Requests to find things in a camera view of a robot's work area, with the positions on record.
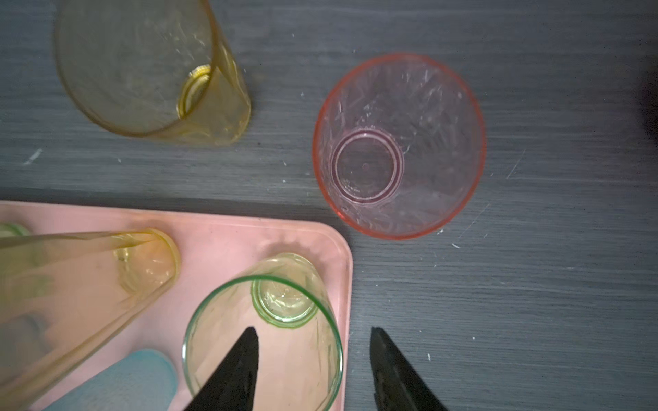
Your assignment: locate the tall yellow-green glass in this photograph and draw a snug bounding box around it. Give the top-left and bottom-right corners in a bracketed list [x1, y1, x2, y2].
[0, 223, 31, 238]

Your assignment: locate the short green glass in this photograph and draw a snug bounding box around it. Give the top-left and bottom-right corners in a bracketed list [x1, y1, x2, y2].
[183, 253, 344, 410]

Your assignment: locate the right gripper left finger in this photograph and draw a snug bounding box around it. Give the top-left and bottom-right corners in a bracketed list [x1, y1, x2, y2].
[184, 327, 260, 411]

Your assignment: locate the short pink glass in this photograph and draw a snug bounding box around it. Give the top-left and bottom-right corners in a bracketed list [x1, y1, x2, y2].
[312, 53, 487, 241]

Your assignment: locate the tall amber glass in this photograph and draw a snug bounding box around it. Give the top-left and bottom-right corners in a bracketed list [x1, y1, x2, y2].
[1, 229, 181, 410]

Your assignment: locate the short yellow glass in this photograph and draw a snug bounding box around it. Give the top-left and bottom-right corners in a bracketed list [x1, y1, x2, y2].
[53, 1, 252, 147]

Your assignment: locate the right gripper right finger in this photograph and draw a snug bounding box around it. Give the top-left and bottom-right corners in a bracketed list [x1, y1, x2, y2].
[369, 327, 448, 411]

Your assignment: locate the pink plastic tray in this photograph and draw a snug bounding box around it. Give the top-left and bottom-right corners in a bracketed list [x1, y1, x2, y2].
[1, 200, 353, 410]

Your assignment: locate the teal dotted glass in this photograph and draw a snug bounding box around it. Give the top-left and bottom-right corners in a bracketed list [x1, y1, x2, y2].
[47, 349, 178, 411]

